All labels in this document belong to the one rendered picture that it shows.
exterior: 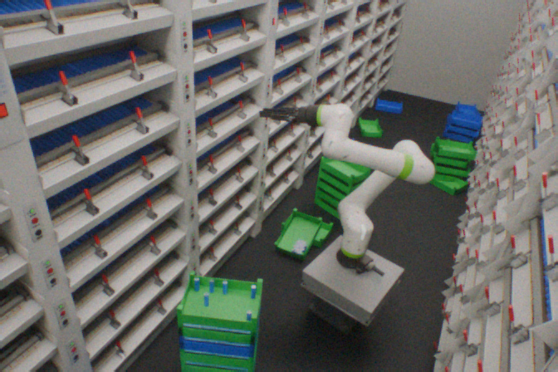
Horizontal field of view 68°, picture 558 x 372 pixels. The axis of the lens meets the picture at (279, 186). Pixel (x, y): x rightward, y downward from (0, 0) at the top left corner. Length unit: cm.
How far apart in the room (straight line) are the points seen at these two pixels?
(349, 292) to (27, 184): 138
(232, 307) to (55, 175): 83
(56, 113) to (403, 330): 195
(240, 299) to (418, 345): 107
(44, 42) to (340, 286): 151
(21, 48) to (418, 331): 215
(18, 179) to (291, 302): 160
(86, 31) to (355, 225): 135
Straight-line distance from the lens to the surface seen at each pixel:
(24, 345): 166
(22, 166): 127
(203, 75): 198
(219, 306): 174
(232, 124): 209
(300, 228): 278
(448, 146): 394
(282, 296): 244
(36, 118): 127
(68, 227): 148
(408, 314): 254
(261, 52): 222
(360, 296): 201
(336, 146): 170
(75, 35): 129
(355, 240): 202
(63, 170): 139
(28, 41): 122
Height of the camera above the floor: 181
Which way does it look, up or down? 33 degrees down
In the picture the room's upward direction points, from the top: 6 degrees clockwise
